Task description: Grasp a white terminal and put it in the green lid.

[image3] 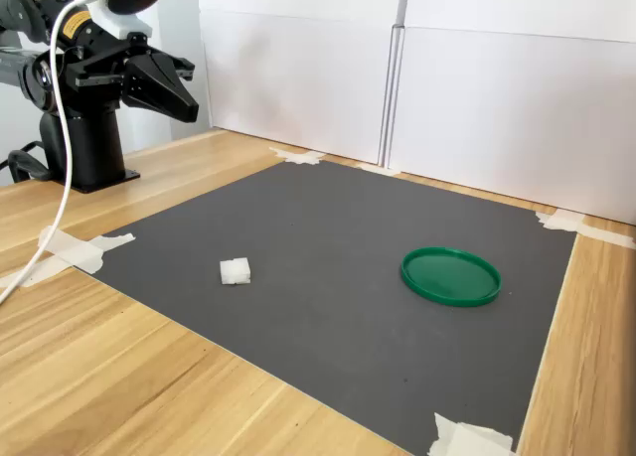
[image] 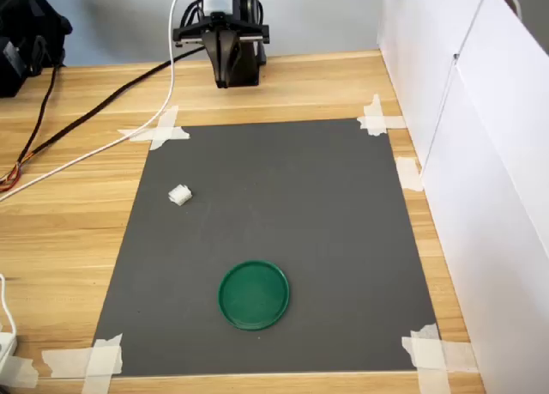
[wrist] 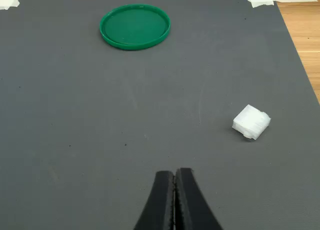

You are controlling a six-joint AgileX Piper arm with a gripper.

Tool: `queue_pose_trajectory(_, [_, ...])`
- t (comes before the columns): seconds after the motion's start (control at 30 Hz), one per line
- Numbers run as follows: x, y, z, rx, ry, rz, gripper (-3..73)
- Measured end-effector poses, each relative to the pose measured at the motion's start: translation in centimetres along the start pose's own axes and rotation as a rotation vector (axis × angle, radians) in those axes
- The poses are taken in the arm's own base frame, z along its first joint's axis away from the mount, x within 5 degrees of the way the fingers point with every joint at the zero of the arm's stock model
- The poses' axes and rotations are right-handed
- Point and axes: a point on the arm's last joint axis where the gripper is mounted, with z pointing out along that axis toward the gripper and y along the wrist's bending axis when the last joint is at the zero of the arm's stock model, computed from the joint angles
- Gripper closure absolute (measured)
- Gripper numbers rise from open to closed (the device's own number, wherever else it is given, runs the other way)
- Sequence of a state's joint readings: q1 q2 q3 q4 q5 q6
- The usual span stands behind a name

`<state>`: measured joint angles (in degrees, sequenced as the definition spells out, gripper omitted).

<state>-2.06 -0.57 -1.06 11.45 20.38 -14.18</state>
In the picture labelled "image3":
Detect small white plastic terminal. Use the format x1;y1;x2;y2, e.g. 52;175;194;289
219;256;252;287

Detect round green lid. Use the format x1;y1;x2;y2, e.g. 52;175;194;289
399;246;503;309

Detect white partition panel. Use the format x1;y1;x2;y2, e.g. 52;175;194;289
198;0;404;167
390;0;636;227

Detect white masking tape piece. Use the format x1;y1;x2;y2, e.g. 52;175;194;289
535;208;636;251
268;146;327;167
428;411;516;456
0;225;136;291
354;162;401;177

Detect clear plastic partition joiner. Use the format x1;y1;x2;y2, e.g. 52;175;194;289
379;22;406;172

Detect dark grey mat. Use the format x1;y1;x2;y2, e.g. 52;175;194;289
88;160;580;456

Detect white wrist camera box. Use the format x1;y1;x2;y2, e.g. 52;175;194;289
86;0;166;36

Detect white camera cable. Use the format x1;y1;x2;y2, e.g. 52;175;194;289
0;0;108;303

